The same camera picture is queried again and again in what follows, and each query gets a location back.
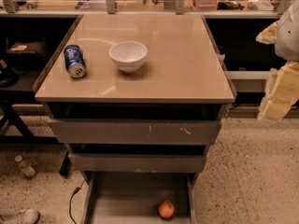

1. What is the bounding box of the black cable on floor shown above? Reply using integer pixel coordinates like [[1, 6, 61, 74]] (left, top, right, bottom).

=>
[[68, 180, 86, 224]]

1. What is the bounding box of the white bowl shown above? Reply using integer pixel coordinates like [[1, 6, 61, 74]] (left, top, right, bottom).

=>
[[109, 41, 148, 73]]

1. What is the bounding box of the grey middle drawer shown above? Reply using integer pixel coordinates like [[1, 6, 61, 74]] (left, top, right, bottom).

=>
[[69, 154, 206, 173]]

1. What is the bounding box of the black table frame left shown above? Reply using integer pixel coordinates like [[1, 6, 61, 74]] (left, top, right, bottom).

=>
[[0, 93, 71, 176]]

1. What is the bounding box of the dark box on shelf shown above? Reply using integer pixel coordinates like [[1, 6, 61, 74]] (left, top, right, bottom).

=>
[[5, 41, 47, 70]]

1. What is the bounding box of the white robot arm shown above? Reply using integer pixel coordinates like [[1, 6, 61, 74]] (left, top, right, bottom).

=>
[[256, 0, 299, 121]]

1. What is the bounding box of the grey top drawer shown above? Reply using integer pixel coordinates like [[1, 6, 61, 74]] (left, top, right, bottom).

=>
[[49, 119, 221, 145]]

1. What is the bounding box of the orange fruit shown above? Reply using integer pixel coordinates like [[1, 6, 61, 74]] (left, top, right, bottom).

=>
[[158, 201, 175, 219]]

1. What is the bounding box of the white shoe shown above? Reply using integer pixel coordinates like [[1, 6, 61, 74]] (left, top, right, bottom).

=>
[[0, 209, 40, 224]]

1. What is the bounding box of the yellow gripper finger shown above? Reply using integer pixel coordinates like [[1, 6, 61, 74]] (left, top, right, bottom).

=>
[[256, 21, 278, 45], [258, 61, 299, 120]]

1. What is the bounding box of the grey drawer cabinet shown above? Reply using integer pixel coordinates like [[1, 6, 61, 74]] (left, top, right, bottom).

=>
[[32, 12, 237, 224]]

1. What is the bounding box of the grey open bottom drawer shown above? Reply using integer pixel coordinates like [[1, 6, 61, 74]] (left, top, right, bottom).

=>
[[80, 172, 196, 224]]

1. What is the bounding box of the clear plastic bottle on floor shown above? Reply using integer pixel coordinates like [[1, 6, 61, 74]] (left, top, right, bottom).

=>
[[15, 156, 36, 178]]

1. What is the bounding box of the blue soda can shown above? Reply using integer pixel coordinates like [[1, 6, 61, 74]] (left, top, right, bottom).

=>
[[64, 45, 86, 78]]

